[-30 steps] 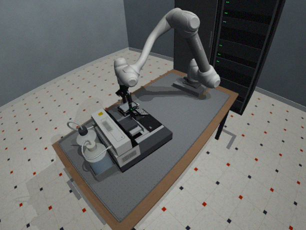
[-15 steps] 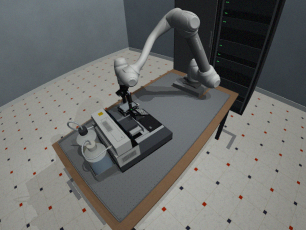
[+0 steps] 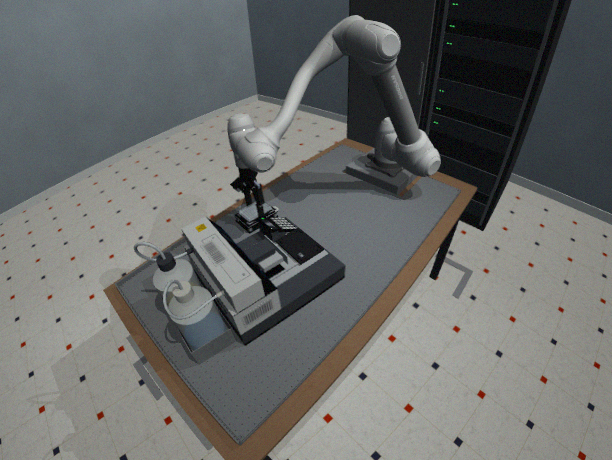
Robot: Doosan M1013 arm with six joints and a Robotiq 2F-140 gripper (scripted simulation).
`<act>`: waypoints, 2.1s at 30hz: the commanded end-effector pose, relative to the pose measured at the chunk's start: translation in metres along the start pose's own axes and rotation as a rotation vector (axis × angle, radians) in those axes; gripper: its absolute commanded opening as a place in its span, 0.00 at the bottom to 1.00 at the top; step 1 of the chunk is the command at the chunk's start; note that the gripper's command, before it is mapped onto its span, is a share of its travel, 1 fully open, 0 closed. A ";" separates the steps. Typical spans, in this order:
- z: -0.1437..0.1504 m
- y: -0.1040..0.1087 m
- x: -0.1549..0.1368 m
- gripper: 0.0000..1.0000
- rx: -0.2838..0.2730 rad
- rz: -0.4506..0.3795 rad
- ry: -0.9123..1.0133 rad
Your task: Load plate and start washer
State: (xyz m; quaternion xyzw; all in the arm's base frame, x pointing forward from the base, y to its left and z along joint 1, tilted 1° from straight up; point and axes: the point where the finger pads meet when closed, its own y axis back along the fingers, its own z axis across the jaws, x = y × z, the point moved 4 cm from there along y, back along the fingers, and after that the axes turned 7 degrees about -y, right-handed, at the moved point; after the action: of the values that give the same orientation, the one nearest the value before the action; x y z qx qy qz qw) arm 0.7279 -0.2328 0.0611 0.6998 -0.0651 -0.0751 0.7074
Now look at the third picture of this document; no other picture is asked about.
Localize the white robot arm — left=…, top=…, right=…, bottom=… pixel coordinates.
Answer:
left=228, top=15, right=441, bottom=178

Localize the grey curved hose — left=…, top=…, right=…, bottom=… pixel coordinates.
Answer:
left=134, top=242, right=187, bottom=262

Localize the dark grey raised edge strip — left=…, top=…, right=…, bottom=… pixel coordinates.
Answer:
left=115, top=237, right=242, bottom=446

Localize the clear bottle with black cap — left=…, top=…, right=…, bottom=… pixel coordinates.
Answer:
left=153, top=252, right=201, bottom=306

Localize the grey flexible hose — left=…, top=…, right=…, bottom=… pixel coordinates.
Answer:
left=163, top=280, right=217, bottom=320

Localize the grey bottle with blue liquid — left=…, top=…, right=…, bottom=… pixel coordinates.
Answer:
left=168, top=281, right=227, bottom=350

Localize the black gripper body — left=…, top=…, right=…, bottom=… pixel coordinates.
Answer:
left=238, top=168, right=258, bottom=188

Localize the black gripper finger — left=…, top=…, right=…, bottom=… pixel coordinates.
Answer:
left=247, top=180, right=265, bottom=217
left=242, top=183, right=252, bottom=206

